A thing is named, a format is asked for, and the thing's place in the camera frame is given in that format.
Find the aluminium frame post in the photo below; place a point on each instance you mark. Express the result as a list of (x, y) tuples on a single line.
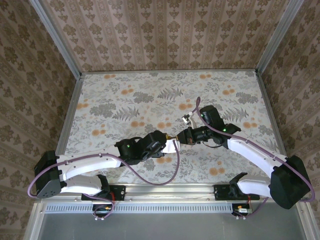
[(280, 37), (57, 42)]

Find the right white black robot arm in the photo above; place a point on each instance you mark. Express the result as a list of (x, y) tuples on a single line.
[(255, 155)]

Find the floral table cover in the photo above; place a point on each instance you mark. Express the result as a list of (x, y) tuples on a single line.
[(195, 172)]

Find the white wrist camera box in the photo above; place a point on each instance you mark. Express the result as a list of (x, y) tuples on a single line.
[(191, 120), (171, 147)]

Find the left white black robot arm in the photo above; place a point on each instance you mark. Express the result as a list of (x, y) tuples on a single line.
[(87, 165)]

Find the grey metal sheet panel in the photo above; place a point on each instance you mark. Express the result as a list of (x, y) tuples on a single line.
[(170, 227)]

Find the wide aluminium extrusion beam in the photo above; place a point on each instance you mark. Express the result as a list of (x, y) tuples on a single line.
[(170, 191)]

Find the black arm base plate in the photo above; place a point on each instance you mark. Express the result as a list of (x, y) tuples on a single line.
[(220, 193), (120, 192)]

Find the aluminium table edge rail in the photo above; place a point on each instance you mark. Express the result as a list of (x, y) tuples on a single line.
[(71, 110), (268, 110), (170, 71)]

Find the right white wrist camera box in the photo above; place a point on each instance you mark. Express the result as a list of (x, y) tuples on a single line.
[(191, 120)]

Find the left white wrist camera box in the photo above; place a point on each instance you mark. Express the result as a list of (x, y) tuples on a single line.
[(171, 147)]

